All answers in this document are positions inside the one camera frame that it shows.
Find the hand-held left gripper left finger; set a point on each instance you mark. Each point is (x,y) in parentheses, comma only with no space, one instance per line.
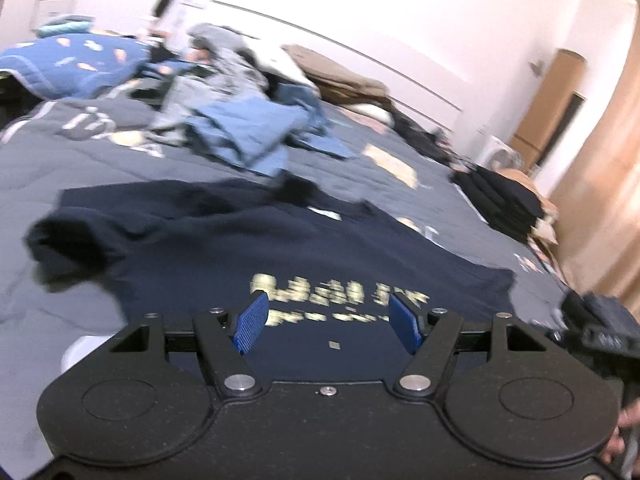
(250,322)

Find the grey garment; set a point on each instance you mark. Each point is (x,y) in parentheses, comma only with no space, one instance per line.
(225,70)

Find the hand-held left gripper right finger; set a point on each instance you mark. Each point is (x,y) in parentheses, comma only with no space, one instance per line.
(407,322)

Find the black garment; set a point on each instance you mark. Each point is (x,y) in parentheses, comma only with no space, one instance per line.
(420,135)

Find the white fan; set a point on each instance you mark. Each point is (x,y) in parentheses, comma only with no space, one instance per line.
(500,152)

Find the white printed bed sheet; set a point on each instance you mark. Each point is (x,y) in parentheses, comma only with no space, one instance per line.
(82,355)

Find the peach curtain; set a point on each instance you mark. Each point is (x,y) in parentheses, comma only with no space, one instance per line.
(610,160)

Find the grey fish print quilt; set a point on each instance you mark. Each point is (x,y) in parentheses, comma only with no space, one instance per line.
(75,160)

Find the khaki folded blanket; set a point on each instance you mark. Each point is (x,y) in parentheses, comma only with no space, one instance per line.
(340,85)

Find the blue carrot print blanket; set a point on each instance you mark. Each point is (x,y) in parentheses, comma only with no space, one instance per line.
(65,65)

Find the white garment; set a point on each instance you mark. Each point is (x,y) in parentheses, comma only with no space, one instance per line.
(280,60)

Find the stack of black folded clothes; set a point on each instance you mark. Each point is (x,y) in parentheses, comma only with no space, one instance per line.
(505,200)

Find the white headboard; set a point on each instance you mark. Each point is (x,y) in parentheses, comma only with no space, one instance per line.
(425,110)

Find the butterfly wall sticker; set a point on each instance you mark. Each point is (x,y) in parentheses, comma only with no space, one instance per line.
(537,67)

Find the light blue garment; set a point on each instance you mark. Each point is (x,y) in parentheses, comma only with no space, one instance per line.
(245,130)

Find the person's right hand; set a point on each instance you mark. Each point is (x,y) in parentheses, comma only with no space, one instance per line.
(631,417)

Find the white pillow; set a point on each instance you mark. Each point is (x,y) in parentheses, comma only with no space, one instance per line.
(372,112)

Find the navy T-shirt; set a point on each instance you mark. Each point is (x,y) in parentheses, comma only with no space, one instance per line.
(200,240)

